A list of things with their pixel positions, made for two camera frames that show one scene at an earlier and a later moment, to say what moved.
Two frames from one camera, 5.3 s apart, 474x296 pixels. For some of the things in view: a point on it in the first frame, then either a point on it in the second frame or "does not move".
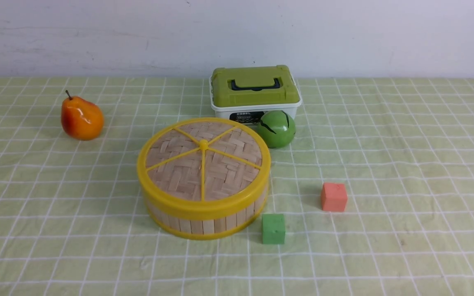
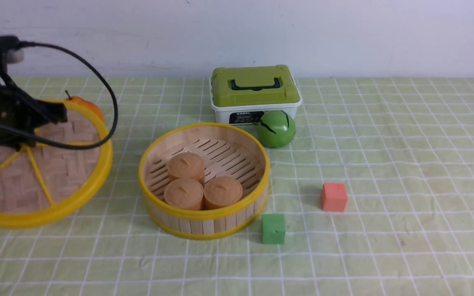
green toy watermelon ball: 278,128 does not move
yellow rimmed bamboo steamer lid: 203,168 to 39,184
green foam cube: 273,228 does not move
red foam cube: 333,197 does not move
